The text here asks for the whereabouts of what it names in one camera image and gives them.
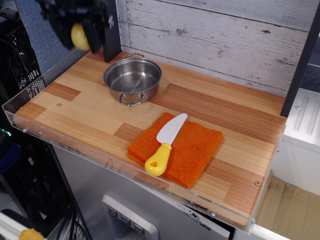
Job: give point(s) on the silver toy fridge cabinet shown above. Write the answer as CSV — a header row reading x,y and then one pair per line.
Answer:
x,y
100,195

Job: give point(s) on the black right vertical post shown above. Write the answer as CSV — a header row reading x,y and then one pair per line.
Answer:
x,y
302,64

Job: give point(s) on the yellow object bottom left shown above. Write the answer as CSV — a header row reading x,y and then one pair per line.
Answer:
x,y
30,234

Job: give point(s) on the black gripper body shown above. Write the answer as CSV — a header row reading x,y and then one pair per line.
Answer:
x,y
74,9

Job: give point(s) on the black left vertical post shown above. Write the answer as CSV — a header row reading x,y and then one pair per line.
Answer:
x,y
112,43

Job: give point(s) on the black vertical post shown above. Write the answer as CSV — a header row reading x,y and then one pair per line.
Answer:
x,y
112,43
302,64

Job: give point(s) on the black plastic crate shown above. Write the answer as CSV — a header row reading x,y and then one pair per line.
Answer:
x,y
21,57

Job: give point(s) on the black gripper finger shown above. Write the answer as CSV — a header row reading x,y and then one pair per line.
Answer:
x,y
94,34
62,28

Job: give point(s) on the clear acrylic table guard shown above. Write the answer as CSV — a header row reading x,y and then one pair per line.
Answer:
x,y
77,113

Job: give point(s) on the white toy sink unit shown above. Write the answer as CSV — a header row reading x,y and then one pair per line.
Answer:
x,y
297,157

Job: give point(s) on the white yellow toy knife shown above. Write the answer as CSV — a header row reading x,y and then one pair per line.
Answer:
x,y
156,165

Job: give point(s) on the yellow potato-shaped egg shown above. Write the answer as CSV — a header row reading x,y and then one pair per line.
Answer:
x,y
79,38

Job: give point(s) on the stainless steel pot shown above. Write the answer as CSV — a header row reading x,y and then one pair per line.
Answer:
x,y
133,80

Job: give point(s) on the orange knitted cloth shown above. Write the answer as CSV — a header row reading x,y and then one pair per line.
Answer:
x,y
191,151

